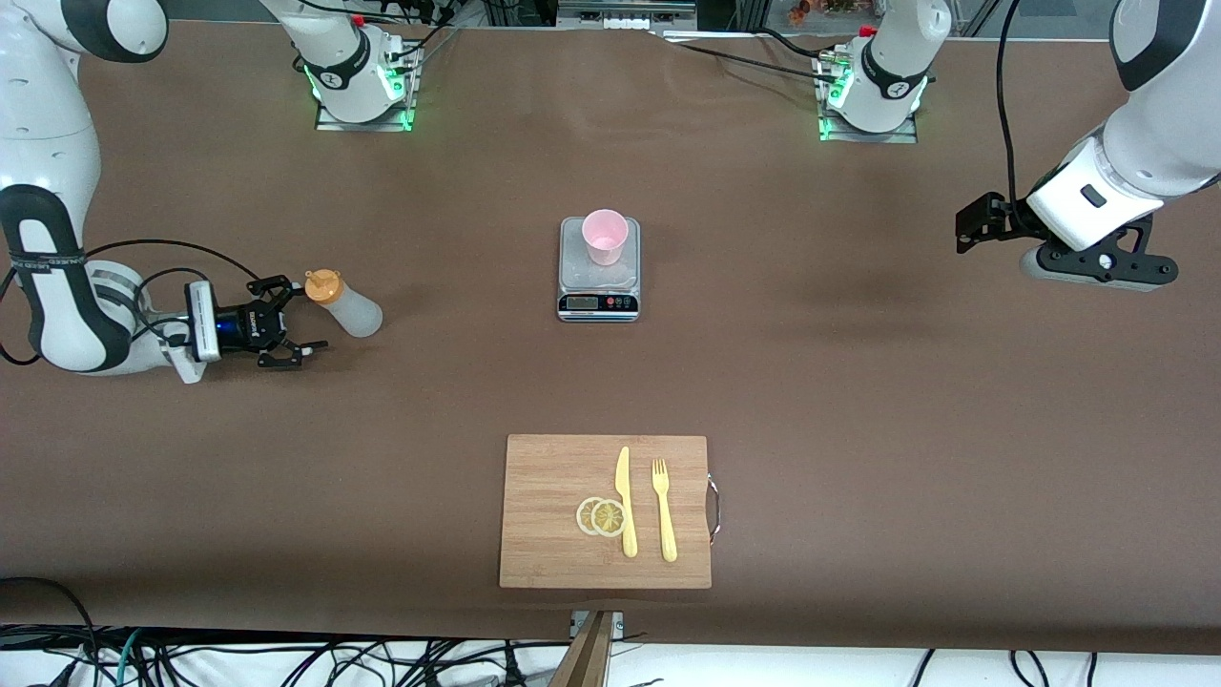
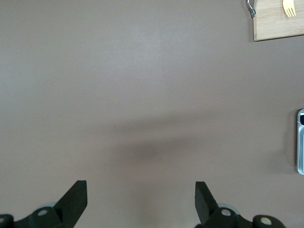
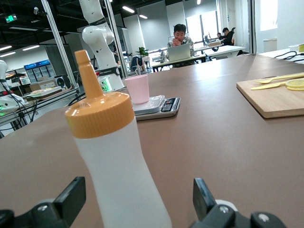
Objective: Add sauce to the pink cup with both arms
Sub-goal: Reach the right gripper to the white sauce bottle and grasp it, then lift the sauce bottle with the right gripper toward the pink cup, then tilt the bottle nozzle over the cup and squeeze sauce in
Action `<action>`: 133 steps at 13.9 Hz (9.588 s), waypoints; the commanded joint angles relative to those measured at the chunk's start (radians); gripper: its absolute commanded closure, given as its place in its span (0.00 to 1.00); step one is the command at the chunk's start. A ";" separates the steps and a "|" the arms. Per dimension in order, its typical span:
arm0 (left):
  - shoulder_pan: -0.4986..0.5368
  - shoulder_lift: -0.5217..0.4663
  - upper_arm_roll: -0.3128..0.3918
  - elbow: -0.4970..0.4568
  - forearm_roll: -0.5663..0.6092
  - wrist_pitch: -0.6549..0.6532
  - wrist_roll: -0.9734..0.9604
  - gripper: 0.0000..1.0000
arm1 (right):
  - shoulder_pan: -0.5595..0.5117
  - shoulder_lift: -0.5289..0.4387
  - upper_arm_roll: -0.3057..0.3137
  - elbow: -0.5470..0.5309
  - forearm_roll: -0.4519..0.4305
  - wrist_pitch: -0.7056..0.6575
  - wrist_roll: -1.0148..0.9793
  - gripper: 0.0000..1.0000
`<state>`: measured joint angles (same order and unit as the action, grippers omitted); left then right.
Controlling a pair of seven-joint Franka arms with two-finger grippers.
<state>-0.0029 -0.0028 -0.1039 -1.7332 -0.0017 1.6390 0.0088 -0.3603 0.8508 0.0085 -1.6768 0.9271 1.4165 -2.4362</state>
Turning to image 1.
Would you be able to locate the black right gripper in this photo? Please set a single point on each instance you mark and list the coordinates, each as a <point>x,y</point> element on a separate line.
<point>250,323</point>

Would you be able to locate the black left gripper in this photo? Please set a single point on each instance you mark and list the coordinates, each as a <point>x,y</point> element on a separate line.
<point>1009,216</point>

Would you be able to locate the translucent squeeze bottle orange cap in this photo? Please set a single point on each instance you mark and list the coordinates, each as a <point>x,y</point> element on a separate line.
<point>358,313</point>

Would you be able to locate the pink plastic cup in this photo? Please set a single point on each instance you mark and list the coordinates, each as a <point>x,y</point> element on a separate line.
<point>605,234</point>

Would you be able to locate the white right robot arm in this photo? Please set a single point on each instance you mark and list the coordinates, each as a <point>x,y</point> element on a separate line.
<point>48,143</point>

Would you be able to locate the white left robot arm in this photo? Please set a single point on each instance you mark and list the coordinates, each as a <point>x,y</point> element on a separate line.
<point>1145,162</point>

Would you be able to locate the wooden cutting board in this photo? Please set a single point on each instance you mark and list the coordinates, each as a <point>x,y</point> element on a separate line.
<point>544,477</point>

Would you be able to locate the silver digital kitchen scale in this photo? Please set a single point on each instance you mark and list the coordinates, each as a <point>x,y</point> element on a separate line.
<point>598,303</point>

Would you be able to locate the lemon slice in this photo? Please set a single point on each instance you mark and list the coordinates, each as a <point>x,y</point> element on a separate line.
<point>584,516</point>
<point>608,518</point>

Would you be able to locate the yellow plastic knife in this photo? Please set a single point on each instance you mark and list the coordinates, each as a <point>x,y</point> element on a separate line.
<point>623,477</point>

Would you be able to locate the white power strip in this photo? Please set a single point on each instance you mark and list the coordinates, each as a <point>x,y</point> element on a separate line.
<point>630,21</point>

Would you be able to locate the yellow plastic fork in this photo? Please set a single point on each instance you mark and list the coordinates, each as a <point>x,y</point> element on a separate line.
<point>665,525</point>

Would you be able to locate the wooden beam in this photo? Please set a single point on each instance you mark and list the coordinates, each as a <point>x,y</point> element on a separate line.
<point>587,663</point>

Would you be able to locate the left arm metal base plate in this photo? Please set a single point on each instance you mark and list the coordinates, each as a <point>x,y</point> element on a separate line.
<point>897,136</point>

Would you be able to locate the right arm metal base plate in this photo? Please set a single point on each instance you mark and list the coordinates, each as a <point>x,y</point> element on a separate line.
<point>329,122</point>

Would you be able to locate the small metal bracket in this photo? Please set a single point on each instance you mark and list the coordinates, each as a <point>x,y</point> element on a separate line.
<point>618,625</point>

